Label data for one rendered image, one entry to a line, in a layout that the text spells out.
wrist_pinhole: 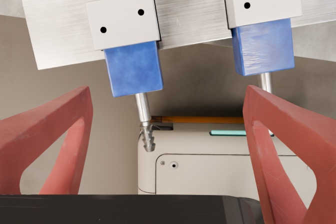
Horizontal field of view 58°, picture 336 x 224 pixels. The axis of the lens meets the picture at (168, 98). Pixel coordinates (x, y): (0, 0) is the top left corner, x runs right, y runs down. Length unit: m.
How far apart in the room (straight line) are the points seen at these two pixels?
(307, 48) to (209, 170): 0.63
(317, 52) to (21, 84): 1.07
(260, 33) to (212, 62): 0.88
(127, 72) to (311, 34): 0.19
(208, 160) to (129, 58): 0.69
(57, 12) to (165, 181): 0.72
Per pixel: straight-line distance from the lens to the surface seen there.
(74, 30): 0.27
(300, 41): 0.34
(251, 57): 0.25
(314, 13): 0.29
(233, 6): 0.24
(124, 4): 0.24
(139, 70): 0.25
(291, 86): 1.21
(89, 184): 1.28
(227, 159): 0.91
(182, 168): 0.91
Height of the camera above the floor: 1.11
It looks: 80 degrees down
